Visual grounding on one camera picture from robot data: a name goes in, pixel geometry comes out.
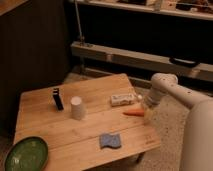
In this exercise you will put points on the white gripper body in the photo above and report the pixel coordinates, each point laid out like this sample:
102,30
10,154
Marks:
150,101

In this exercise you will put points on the orange pepper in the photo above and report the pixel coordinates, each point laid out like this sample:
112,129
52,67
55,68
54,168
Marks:
134,112

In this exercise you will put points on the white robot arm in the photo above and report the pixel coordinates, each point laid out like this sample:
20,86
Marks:
197,148

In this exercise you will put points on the white rectangular box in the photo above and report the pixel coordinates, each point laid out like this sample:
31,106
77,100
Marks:
124,99

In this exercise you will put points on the grey metal shelf beam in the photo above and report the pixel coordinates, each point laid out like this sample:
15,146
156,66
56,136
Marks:
140,60

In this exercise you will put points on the blue sponge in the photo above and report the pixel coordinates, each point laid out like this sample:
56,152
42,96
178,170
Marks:
109,141

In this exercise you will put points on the wooden table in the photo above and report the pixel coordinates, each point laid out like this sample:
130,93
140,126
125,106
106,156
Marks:
74,144

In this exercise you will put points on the white paper cup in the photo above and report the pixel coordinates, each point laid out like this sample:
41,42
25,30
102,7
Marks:
78,110

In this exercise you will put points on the metal vertical pole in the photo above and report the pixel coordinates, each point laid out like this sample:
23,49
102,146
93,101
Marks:
81,37

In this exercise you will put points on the black rectangular block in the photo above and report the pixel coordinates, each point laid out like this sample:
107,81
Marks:
57,99

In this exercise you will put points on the green plate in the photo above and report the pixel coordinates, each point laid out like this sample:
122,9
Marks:
28,154

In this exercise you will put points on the black handle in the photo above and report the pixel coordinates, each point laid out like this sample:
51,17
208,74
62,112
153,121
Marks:
184,63

